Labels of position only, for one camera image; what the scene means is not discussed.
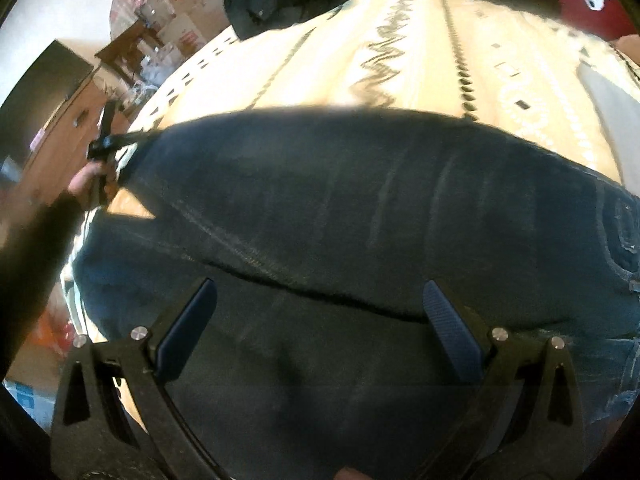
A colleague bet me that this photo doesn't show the dark blue denim pants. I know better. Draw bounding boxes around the dark blue denim pants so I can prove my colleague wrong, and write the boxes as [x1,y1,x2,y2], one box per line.
[74,108,639,479]

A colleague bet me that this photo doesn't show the person's left hand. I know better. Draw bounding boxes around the person's left hand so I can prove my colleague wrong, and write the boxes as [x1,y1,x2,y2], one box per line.
[67,160,117,211]

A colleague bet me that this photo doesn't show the wooden dresser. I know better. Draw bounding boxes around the wooden dresser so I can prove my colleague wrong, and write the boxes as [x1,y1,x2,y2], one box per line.
[14,75,132,206]

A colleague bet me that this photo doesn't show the black television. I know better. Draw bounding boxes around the black television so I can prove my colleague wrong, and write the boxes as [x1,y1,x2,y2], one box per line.
[0,40,93,165]

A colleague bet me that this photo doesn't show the dark wooden chair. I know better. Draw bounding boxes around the dark wooden chair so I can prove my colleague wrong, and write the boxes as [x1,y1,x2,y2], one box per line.
[96,20,164,87]

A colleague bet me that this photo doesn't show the stacked cardboard boxes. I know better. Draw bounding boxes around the stacked cardboard boxes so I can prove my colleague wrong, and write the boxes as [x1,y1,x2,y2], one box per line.
[110,0,230,54]

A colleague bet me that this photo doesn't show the folded grey garment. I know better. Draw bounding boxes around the folded grey garment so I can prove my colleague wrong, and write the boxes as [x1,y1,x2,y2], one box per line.
[577,63,639,196]

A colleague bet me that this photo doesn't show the yellow patterned bed cover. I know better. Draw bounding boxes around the yellow patterned bed cover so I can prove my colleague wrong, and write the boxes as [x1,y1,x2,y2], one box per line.
[64,0,640,430]

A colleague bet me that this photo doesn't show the red printed shirt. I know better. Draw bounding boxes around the red printed shirt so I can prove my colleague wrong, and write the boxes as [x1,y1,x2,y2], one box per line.
[558,0,637,41]

